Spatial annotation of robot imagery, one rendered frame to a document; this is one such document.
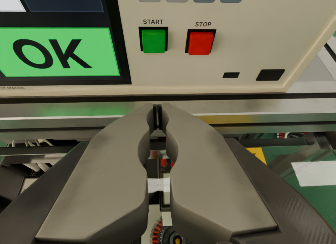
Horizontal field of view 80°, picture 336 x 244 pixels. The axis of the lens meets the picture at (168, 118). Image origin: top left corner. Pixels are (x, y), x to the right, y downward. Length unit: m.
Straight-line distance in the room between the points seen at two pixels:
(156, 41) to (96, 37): 0.05
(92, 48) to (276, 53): 0.16
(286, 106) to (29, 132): 0.28
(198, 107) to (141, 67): 0.07
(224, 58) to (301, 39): 0.06
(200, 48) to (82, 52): 0.10
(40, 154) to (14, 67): 0.12
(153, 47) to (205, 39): 0.04
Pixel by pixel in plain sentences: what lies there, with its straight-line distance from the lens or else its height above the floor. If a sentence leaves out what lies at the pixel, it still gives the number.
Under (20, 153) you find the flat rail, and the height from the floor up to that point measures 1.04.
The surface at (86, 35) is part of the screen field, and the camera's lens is 0.18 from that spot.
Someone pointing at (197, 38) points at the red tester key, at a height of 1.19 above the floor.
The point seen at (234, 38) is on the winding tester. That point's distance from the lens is 0.19.
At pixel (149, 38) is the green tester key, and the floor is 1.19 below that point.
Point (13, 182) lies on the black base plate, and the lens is 0.64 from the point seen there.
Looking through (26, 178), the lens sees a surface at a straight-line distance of 0.45.
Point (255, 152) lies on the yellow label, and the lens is 0.26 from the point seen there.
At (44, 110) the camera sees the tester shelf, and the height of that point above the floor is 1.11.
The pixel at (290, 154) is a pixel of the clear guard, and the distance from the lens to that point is 0.28.
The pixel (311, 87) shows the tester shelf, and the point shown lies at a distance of 0.29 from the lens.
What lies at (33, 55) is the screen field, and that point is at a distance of 0.21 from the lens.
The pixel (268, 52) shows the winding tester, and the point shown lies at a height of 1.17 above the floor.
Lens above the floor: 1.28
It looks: 57 degrees down
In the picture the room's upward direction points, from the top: 3 degrees clockwise
